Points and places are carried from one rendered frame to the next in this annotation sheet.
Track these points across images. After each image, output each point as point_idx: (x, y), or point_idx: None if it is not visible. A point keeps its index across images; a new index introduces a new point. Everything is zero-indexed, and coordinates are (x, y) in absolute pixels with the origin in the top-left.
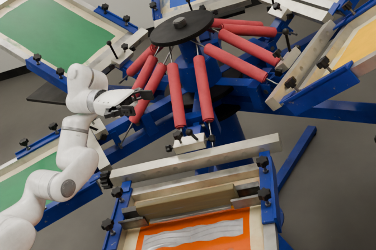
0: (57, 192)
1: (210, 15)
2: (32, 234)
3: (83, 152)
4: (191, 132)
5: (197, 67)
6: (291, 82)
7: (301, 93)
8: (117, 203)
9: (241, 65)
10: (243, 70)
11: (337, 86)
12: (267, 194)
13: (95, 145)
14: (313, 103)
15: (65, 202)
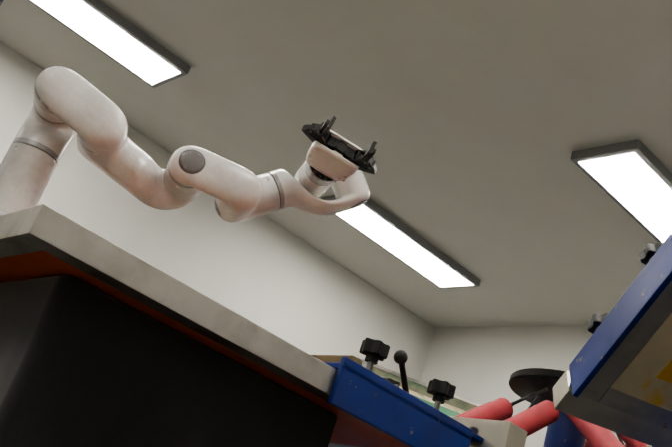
0: (179, 150)
1: None
2: (114, 129)
3: (247, 169)
4: (403, 354)
5: (531, 407)
6: (598, 316)
7: (598, 329)
8: None
9: (601, 430)
10: (596, 439)
11: (647, 286)
12: (375, 340)
13: None
14: (604, 348)
15: None
